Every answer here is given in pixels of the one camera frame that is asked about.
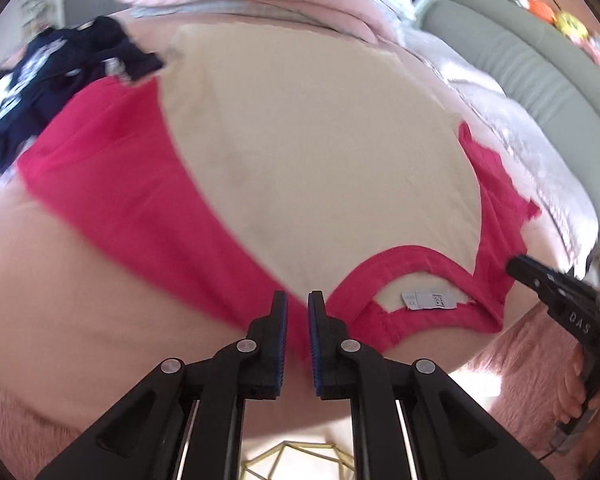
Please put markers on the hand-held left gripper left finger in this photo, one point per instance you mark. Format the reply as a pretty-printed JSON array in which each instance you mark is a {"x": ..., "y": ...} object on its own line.
[{"x": 281, "y": 345}]

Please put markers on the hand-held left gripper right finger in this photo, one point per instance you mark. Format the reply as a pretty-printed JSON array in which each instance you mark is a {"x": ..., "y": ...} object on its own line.
[{"x": 314, "y": 345}]

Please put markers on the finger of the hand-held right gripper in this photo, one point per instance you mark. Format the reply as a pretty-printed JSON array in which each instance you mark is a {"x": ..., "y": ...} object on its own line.
[{"x": 530, "y": 272}]

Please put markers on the pink and cream shirt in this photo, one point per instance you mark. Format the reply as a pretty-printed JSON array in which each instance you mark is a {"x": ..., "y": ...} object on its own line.
[{"x": 305, "y": 160}]

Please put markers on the navy striped clothes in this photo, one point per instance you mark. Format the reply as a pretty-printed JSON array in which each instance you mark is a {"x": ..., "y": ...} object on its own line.
[{"x": 55, "y": 70}]

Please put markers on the person's right hand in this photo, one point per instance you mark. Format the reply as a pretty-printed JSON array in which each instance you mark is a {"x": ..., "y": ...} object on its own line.
[{"x": 572, "y": 385}]

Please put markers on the pink fuzzy clothing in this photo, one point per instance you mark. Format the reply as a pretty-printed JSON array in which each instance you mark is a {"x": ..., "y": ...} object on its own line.
[{"x": 520, "y": 360}]

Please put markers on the pale pink pillow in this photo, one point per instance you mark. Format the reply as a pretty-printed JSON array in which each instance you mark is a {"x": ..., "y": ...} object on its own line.
[{"x": 540, "y": 170}]

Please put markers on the grey padded headboard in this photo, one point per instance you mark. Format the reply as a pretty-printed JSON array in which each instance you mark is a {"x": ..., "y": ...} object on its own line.
[{"x": 530, "y": 70}]

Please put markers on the yellow plush toy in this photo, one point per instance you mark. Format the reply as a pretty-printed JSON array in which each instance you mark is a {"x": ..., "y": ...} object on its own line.
[{"x": 571, "y": 25}]

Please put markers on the orange plush toy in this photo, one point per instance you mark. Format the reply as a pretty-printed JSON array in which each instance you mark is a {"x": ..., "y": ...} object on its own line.
[{"x": 540, "y": 10}]

